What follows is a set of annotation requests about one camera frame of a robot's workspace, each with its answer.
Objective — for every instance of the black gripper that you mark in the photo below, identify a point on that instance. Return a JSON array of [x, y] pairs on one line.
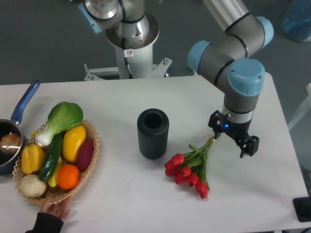
[[237, 131]]

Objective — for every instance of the red tulip bouquet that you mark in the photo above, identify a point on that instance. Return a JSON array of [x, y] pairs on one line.
[[191, 167]]

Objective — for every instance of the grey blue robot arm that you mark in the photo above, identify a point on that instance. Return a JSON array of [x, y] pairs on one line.
[[227, 65]]

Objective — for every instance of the black sleeved forearm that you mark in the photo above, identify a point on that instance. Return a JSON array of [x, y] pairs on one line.
[[46, 223]]

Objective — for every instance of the person's hand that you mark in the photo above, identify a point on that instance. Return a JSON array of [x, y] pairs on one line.
[[60, 210]]

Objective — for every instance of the white furniture piece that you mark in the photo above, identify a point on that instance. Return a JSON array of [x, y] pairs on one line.
[[301, 110]]

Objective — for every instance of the black ribbed vase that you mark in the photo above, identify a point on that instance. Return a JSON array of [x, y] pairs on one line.
[[153, 129]]

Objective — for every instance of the black device at edge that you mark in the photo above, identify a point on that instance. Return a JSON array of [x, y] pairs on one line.
[[302, 208]]

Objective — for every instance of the blue plastic bag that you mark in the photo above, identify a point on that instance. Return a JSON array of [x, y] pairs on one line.
[[297, 21]]

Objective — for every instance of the purple sweet potato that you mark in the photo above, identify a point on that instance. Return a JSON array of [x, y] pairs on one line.
[[85, 155]]

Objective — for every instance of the yellow mango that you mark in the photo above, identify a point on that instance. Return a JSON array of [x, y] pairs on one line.
[[73, 139]]

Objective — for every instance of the orange fruit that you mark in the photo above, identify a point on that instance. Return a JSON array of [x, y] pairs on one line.
[[68, 176]]

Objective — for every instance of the green bok choy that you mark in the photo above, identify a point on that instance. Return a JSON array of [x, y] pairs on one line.
[[63, 117]]

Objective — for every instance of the green cucumber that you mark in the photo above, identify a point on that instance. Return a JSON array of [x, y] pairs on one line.
[[51, 159]]

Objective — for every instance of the yellow banana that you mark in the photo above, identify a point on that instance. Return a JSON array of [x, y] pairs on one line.
[[53, 180]]

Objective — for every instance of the yellow bell pepper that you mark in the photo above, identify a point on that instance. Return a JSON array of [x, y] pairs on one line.
[[32, 158]]

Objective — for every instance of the white garlic bulb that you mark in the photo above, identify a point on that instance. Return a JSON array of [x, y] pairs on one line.
[[31, 186]]

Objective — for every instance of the brown bread in pan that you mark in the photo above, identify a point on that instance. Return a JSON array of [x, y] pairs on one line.
[[10, 143]]

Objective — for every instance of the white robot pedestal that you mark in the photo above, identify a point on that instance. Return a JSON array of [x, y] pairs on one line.
[[133, 46]]

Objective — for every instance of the blue handled saucepan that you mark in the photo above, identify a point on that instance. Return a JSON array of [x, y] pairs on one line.
[[7, 160]]

